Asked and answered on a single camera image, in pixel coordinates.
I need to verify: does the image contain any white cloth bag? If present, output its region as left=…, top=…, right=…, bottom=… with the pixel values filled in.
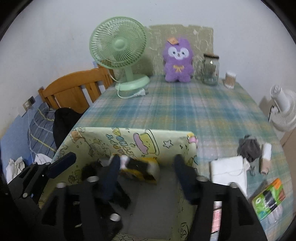
left=210, top=156, right=250, bottom=196

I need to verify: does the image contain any yellow black soft item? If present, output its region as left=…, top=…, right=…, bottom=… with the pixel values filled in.
left=99, top=154, right=161, bottom=185

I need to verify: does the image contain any grey sock bundle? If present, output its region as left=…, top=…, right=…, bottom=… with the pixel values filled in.
left=237, top=135, right=262, bottom=163

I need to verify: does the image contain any pink paper sheet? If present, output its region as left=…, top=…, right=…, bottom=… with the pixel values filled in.
left=211, top=201, right=222, bottom=233

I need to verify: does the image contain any white crumpled cloth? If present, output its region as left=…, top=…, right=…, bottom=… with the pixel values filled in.
left=6, top=157, right=25, bottom=183

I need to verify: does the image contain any blue plaid bedding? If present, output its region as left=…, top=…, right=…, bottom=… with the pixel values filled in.
left=28, top=102, right=57, bottom=158

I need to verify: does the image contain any black garment on chair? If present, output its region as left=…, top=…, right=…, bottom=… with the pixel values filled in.
left=53, top=108, right=83, bottom=149

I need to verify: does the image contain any cartoon patterned storage box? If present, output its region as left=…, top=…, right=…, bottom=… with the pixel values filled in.
left=39, top=127, right=198, bottom=240

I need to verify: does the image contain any wooden chair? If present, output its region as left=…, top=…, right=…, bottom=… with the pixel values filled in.
left=38, top=67, right=114, bottom=113

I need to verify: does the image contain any plaid tablecloth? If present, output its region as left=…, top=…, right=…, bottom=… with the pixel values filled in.
left=72, top=74, right=289, bottom=241

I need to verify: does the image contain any white fan power plug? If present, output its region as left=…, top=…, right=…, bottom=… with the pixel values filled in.
left=117, top=88, right=147, bottom=99

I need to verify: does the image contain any white standing fan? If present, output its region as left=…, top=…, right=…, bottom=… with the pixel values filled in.
left=270, top=85, right=295, bottom=132

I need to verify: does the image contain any green desk fan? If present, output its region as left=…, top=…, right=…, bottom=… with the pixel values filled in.
left=89, top=16, right=149, bottom=91

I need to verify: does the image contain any cotton swab container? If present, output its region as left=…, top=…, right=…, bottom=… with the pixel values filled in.
left=223, top=71, right=236, bottom=89

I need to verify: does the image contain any glass jar with lid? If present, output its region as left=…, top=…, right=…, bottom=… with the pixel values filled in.
left=199, top=53, right=220, bottom=86

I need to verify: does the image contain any purple plush toy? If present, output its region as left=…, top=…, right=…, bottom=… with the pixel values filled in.
left=163, top=37, right=194, bottom=83

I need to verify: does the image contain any patterned cardboard backboard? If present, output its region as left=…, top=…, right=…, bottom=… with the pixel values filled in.
left=137, top=24, right=214, bottom=77

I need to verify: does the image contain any wall power socket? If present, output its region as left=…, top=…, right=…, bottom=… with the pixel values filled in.
left=23, top=96, right=36, bottom=111

